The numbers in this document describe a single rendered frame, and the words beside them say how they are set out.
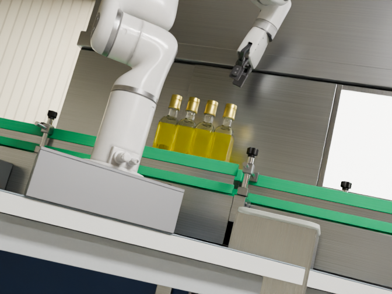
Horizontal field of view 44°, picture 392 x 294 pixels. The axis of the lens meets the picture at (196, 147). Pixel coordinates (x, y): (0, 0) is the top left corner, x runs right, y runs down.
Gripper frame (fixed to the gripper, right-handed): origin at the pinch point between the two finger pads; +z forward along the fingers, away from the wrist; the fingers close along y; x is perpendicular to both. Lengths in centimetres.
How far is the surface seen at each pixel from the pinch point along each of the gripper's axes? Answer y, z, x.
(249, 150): 16.6, 21.2, 18.4
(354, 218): 5, 23, 48
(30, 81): -165, 20, -202
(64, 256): 57, 59, 8
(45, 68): -170, 5, -199
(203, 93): -11.7, 6.4, -11.7
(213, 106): 1.8, 11.8, -1.6
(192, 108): 2.2, 15.0, -6.9
